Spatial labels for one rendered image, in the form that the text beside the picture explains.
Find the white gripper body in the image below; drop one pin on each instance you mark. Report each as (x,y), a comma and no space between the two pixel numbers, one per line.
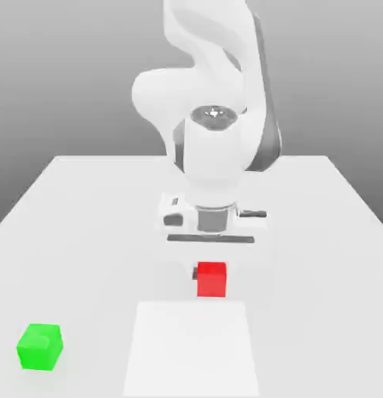
(209,239)

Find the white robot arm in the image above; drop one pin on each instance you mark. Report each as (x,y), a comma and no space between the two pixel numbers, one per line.
(209,155)

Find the small red cube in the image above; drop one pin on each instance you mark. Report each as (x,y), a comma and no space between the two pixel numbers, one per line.
(211,279)

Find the small green cube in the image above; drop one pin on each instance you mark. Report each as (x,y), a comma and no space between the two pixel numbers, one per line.
(38,347)

